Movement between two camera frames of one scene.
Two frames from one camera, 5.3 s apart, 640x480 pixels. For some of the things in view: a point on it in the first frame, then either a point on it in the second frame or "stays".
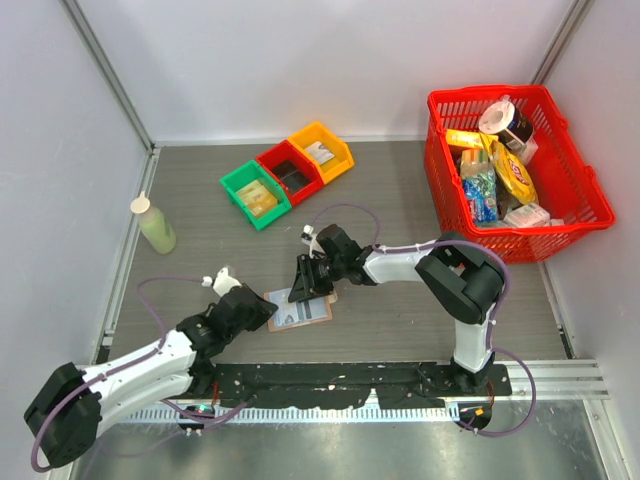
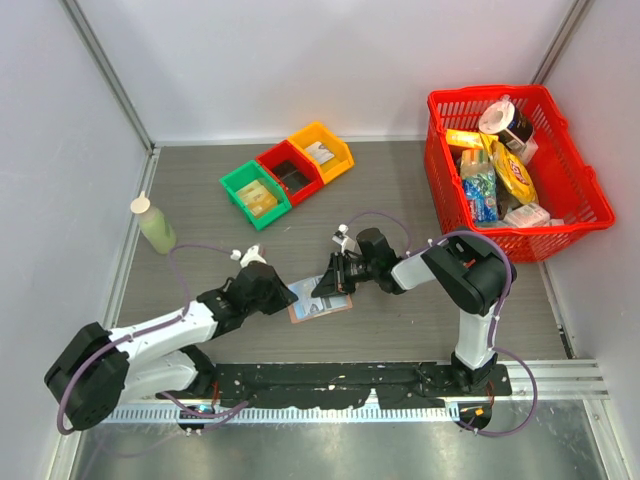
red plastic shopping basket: (566, 182) stays
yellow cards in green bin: (258, 198) stays
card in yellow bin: (321, 153) stays
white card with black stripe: (310, 309) → (326, 302)
